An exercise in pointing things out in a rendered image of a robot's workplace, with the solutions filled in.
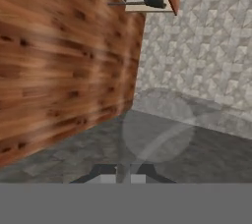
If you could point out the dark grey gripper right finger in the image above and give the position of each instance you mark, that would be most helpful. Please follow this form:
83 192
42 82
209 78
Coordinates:
149 173

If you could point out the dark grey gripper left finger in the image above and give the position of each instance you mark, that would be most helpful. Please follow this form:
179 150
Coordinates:
98 173

